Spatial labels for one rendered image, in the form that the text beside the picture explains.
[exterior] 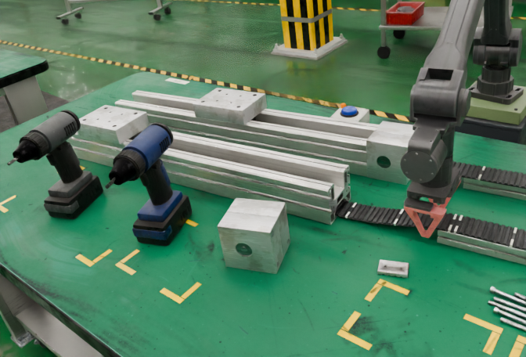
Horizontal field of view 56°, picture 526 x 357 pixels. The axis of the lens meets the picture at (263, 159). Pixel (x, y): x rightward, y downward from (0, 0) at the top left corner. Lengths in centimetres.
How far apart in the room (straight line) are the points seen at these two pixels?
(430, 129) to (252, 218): 34
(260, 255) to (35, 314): 116
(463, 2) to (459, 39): 8
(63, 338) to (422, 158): 132
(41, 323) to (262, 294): 111
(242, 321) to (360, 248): 26
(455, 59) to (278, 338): 52
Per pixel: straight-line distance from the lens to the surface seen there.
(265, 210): 91
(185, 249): 102
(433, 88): 83
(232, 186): 112
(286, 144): 121
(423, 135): 80
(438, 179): 89
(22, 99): 263
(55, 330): 183
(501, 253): 96
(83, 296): 100
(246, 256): 92
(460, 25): 91
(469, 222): 98
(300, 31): 438
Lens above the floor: 140
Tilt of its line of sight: 30 degrees down
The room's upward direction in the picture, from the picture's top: 9 degrees counter-clockwise
